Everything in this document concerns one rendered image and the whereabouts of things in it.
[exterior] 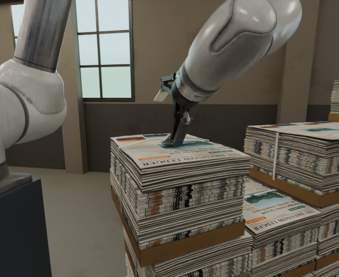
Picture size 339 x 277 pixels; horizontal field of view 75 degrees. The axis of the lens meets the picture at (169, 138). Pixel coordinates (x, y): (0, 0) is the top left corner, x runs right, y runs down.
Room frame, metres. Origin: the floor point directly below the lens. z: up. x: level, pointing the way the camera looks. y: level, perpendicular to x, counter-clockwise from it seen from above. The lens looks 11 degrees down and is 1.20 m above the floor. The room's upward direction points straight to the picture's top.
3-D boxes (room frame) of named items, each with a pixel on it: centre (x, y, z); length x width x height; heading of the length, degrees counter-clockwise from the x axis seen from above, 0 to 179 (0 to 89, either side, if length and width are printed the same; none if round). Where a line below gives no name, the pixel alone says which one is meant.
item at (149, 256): (0.54, -0.04, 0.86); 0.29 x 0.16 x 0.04; 114
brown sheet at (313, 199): (0.90, -0.55, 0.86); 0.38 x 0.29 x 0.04; 22
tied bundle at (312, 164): (0.91, -0.55, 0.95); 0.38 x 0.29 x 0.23; 22
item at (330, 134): (0.90, -0.56, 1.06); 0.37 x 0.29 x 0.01; 22
